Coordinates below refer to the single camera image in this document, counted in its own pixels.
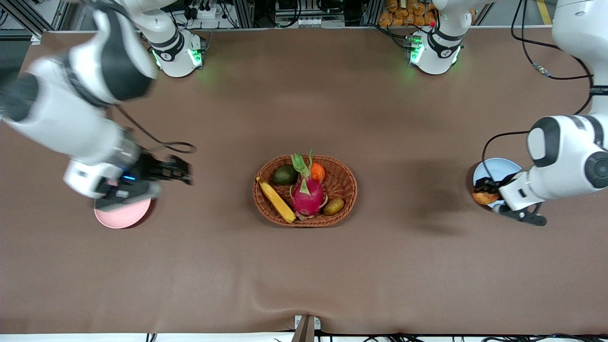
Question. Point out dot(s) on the metal table edge bracket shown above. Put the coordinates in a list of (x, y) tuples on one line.
[(306, 328)]

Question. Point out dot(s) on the light blue round plate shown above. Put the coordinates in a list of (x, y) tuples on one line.
[(498, 168)]

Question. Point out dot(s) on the pink round plate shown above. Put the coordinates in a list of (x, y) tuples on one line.
[(123, 216)]

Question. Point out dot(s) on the pink dragon fruit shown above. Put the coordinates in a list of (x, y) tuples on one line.
[(308, 197)]

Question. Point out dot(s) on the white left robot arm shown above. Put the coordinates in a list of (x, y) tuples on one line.
[(570, 161)]

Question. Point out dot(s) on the dark green avocado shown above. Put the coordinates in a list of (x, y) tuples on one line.
[(285, 175)]

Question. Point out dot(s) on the brown wicker basket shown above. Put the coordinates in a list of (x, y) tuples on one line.
[(344, 190)]

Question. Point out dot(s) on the orange fruit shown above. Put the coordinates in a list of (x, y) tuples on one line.
[(318, 172)]

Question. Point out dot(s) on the red yellow apple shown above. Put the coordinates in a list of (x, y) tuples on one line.
[(484, 197)]

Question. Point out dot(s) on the yellow banana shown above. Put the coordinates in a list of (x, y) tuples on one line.
[(278, 202)]

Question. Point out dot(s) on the orange snack bag pile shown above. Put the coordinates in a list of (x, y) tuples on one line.
[(406, 12)]

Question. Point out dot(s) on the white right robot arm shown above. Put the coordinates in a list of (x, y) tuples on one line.
[(85, 76)]

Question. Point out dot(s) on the white socket strip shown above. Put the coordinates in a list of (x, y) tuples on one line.
[(318, 21)]

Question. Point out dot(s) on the white power strip with plugs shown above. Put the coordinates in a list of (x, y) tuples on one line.
[(204, 12)]

